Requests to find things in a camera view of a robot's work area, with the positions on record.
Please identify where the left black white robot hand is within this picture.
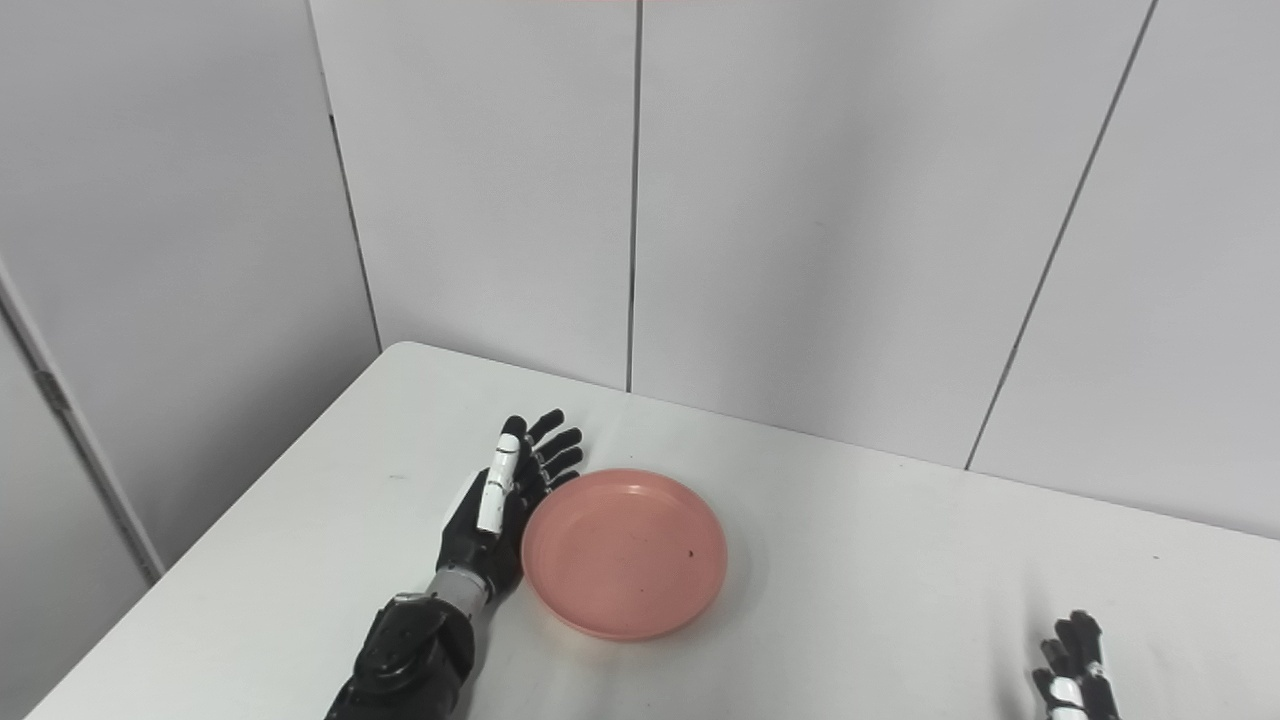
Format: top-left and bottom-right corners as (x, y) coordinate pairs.
(436, 408), (585, 603)

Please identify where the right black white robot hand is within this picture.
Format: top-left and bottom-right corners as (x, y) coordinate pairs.
(1031, 610), (1121, 720)

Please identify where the pink round plate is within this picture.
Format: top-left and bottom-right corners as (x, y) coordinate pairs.
(521, 468), (729, 642)

